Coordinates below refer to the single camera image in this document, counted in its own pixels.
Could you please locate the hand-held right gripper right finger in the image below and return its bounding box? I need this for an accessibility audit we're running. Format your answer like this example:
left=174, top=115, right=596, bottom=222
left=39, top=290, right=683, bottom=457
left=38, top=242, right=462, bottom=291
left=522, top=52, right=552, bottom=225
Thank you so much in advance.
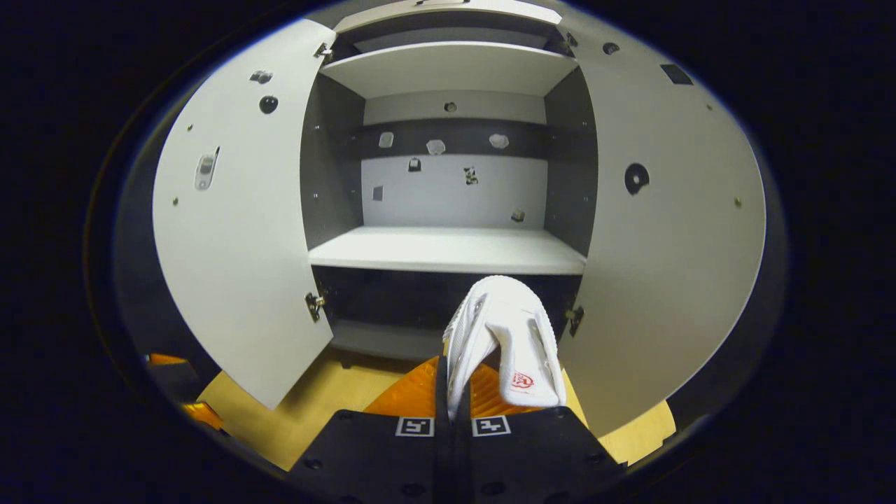
left=452, top=360, right=627, bottom=504

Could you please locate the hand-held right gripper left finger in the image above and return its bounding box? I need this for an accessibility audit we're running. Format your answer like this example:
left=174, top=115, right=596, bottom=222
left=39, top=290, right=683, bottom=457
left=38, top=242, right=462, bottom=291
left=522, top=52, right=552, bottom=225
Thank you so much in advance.
left=287, top=354, right=454, bottom=504

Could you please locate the white canvas shoe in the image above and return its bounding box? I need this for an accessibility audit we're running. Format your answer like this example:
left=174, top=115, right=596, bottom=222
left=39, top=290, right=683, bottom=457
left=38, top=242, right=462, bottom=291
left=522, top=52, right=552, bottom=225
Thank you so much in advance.
left=442, top=275, right=566, bottom=421

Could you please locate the white shoe cabinet door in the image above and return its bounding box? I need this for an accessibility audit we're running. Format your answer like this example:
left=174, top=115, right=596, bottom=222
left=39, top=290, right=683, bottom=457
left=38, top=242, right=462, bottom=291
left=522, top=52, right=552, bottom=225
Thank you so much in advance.
left=153, top=19, right=338, bottom=410
left=556, top=28, right=767, bottom=438

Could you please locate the white grey shoe cabinet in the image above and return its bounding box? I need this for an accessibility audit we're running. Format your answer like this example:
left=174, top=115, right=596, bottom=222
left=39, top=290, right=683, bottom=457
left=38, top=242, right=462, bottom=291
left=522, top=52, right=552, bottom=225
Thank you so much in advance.
left=300, top=0, right=601, bottom=365

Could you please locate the white cabinet shelf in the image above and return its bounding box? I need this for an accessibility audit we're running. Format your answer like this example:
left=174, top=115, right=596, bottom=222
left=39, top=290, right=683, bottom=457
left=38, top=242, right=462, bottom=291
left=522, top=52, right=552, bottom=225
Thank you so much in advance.
left=308, top=225, right=587, bottom=275
left=321, top=41, right=580, bottom=99

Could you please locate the white cabinet drawer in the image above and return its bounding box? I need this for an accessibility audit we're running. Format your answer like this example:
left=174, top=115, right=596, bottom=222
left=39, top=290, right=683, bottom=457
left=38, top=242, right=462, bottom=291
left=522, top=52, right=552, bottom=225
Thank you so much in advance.
left=333, top=0, right=564, bottom=34

